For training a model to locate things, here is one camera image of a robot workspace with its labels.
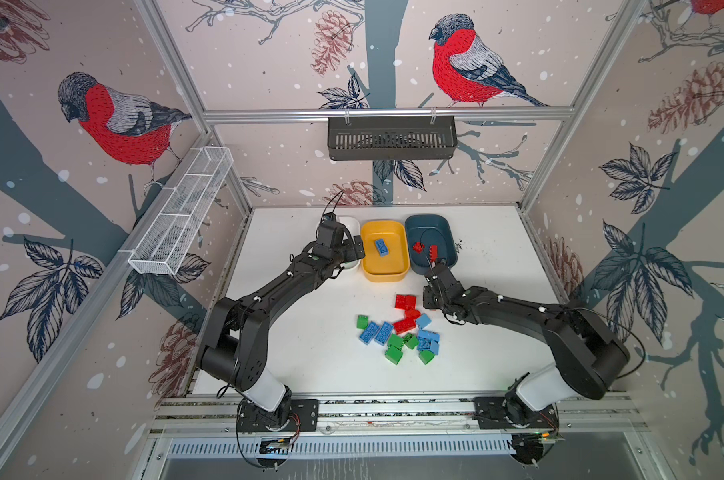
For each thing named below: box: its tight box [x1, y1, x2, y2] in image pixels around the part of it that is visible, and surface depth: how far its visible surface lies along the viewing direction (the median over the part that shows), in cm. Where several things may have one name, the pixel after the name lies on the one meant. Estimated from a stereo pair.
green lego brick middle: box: [388, 333, 419, 350], surface depth 86 cm
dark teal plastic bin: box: [405, 214, 458, 275], surface depth 111 cm
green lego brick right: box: [418, 350, 435, 365], surface depth 84 cm
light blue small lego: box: [416, 313, 432, 330], surface depth 92 cm
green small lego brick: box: [356, 314, 369, 330], surface depth 91 cm
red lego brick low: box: [393, 309, 421, 335], surface depth 91 cm
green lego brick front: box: [384, 345, 403, 365], surface depth 85 cm
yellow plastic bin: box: [361, 220, 411, 282], surface depth 109 cm
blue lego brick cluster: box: [417, 329, 440, 355], surface depth 86 cm
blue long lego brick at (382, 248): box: [376, 239, 389, 257], surface depth 108 cm
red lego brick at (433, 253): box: [429, 244, 439, 263], surface depth 106 cm
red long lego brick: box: [394, 294, 417, 310], surface depth 94 cm
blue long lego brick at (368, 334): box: [359, 321, 380, 345], surface depth 89 cm
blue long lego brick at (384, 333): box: [374, 321, 394, 346], surface depth 90 cm
